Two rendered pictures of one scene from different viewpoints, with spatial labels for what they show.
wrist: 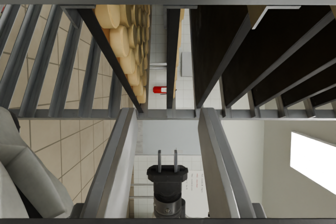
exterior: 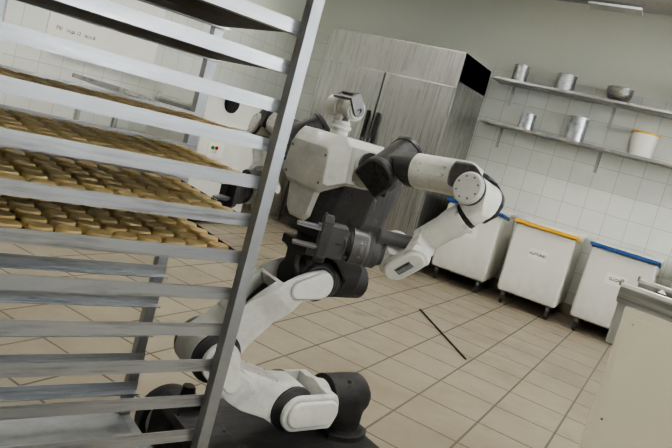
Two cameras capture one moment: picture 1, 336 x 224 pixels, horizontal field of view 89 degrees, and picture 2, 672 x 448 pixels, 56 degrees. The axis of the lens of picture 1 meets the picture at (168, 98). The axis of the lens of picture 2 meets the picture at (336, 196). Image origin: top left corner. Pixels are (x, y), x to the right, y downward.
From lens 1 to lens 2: 1.49 m
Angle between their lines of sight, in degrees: 59
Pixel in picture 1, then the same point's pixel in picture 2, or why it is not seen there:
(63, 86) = (122, 299)
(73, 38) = (47, 297)
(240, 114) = (202, 104)
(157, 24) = not seen: outside the picture
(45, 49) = not seen: hidden behind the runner
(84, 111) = (158, 272)
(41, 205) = (255, 286)
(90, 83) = (125, 269)
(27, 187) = not seen: hidden behind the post
